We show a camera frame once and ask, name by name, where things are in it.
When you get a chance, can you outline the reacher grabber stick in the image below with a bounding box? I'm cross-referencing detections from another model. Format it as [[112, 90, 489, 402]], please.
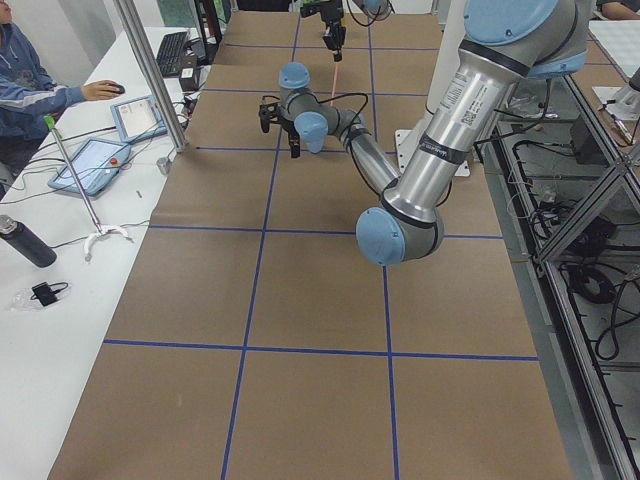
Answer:
[[44, 115, 133, 262]]

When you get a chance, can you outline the pink chopstick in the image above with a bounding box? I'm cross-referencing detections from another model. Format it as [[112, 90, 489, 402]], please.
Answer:
[[329, 62, 340, 106]]

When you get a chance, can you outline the blue teach pendant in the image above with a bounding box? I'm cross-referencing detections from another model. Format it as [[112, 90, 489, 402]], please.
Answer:
[[110, 95, 167, 144], [71, 138, 131, 197]]

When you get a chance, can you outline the near blue teach pendant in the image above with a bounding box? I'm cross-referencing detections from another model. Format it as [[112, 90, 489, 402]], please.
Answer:
[[71, 138, 131, 197]]

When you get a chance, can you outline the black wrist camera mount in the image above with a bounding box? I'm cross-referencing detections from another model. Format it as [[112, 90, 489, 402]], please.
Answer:
[[258, 97, 280, 133], [300, 1, 324, 18]]

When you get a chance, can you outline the far blue teach pendant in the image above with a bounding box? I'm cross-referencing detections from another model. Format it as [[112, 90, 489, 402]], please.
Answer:
[[110, 95, 167, 144]]

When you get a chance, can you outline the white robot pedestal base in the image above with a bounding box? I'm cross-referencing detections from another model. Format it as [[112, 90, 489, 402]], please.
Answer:
[[396, 0, 469, 176]]

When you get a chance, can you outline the light blue cup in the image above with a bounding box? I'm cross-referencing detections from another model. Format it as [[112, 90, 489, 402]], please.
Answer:
[[305, 136, 326, 154]]

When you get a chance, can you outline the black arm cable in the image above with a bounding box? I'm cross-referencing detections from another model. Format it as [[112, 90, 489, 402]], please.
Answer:
[[262, 92, 371, 132]]

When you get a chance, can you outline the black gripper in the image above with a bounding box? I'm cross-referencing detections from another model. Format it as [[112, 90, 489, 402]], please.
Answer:
[[280, 117, 301, 159], [320, 4, 346, 62]]

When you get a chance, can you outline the seated person in blue hoodie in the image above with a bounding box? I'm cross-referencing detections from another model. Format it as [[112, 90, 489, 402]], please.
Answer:
[[1, 1, 120, 177]]

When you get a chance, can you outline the black water bottle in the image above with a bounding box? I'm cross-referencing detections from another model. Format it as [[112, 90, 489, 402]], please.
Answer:
[[1, 214, 57, 268]]

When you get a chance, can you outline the small metal cylinder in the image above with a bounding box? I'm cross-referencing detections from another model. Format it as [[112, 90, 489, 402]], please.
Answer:
[[156, 157, 171, 175]]

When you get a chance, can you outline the black computer keyboard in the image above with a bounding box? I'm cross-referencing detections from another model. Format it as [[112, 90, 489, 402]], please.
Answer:
[[156, 31, 189, 78]]

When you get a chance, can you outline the small black adapter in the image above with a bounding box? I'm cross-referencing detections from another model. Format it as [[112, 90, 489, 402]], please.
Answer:
[[31, 282, 69, 307]]

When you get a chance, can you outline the aluminium frame post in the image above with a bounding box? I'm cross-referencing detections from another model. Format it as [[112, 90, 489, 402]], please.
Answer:
[[114, 0, 187, 153]]

